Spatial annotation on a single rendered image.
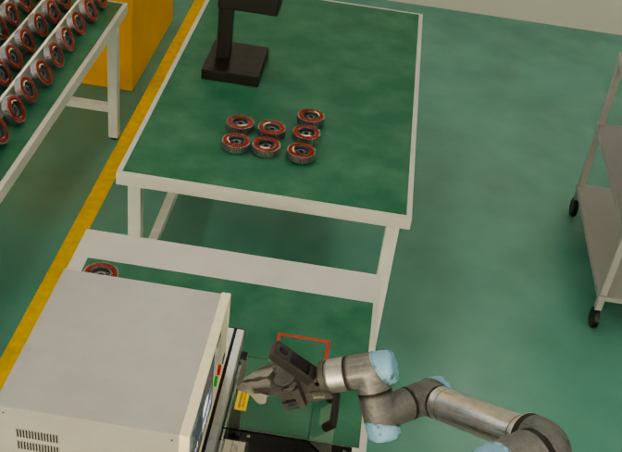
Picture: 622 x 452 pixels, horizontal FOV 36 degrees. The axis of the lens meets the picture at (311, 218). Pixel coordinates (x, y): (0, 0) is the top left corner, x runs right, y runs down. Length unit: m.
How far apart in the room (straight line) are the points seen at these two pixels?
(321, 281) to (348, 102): 1.22
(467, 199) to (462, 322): 0.98
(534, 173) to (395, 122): 1.51
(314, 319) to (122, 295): 0.97
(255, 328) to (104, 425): 1.11
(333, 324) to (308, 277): 0.24
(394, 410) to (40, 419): 0.74
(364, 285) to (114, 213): 1.81
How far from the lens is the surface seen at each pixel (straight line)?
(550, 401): 4.09
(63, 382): 2.04
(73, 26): 4.53
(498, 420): 2.01
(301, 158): 3.72
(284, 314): 3.05
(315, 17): 4.95
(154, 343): 2.11
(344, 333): 3.01
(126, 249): 3.27
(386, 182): 3.72
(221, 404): 2.26
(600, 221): 4.86
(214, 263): 3.22
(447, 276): 4.54
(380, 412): 2.12
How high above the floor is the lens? 2.78
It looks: 36 degrees down
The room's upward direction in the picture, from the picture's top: 8 degrees clockwise
